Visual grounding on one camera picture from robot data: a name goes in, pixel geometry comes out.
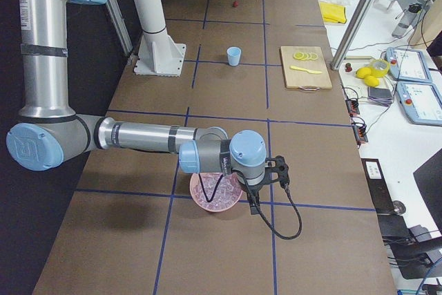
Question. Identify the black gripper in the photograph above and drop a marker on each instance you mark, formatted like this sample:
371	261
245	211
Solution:
254	191

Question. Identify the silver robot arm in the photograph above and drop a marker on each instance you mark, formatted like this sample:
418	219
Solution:
50	131

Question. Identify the pink bowl of ice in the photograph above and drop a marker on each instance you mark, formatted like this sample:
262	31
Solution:
215	192

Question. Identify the light blue plastic cup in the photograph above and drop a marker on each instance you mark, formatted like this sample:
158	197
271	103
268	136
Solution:
234	55

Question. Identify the yellow plastic knife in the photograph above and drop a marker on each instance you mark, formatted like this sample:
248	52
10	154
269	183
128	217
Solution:
306	70

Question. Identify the wooden cutting board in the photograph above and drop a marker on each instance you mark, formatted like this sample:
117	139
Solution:
300	80

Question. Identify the strawberry on side table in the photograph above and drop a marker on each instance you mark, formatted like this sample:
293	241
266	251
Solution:
348	66

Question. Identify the dark wallet pouch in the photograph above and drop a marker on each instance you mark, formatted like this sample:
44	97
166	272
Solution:
382	96

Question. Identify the yellow lemon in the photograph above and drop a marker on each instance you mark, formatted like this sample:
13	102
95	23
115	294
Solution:
371	81
363	72

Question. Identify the yellow tape roll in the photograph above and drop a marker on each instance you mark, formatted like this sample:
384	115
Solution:
379	67

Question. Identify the teach pendant tablet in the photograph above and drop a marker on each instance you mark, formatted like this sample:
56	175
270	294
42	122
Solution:
408	65
421	102

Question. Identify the yellow cloth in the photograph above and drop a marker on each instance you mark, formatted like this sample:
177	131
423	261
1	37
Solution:
333	13

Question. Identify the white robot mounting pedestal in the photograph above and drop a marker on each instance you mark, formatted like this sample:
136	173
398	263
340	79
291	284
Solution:
158	53

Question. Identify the aluminium frame post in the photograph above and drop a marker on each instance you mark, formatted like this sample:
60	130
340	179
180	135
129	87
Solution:
351	32

